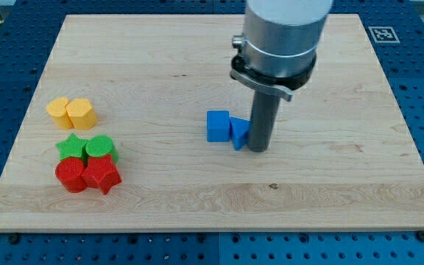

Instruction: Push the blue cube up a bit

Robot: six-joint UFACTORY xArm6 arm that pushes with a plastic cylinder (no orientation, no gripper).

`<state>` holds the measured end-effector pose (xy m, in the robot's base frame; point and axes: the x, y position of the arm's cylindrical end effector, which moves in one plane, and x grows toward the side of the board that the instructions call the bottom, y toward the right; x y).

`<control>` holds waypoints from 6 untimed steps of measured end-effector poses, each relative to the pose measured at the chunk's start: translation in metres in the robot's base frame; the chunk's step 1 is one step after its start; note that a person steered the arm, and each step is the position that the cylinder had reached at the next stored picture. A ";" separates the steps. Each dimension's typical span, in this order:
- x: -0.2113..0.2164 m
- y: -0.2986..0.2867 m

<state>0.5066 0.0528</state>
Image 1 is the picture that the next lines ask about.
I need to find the blue cube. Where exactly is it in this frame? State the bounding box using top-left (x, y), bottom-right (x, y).
top-left (207, 110), bottom-right (230, 142)

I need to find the blue triangular prism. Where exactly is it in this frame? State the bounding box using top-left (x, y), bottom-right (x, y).
top-left (230, 117), bottom-right (250, 151)

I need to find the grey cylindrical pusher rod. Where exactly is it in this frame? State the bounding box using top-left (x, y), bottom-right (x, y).
top-left (247, 91), bottom-right (280, 152)

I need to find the black clamp with silver lever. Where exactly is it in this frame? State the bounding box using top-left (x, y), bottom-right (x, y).
top-left (230, 54), bottom-right (317, 102)

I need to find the green cylinder block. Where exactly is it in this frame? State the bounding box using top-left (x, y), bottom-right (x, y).
top-left (85, 135), bottom-right (119, 163)

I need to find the red star block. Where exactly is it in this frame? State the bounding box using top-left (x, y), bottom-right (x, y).
top-left (81, 154), bottom-right (122, 195)

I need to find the wooden board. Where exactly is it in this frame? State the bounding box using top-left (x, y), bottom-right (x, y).
top-left (0, 14), bottom-right (424, 233)

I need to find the yellow hexagon block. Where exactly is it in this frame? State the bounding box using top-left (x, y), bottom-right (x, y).
top-left (66, 99), bottom-right (97, 130)

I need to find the green star block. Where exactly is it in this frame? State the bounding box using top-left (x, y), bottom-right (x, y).
top-left (55, 133), bottom-right (88, 163)

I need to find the red cylinder block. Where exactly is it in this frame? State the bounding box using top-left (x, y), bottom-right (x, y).
top-left (55, 157), bottom-right (88, 193)

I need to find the yellow semicircle block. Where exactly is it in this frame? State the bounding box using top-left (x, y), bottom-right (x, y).
top-left (46, 97), bottom-right (73, 130)

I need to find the white fiducial marker tag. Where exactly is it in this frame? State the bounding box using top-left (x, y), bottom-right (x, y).
top-left (369, 26), bottom-right (400, 43)

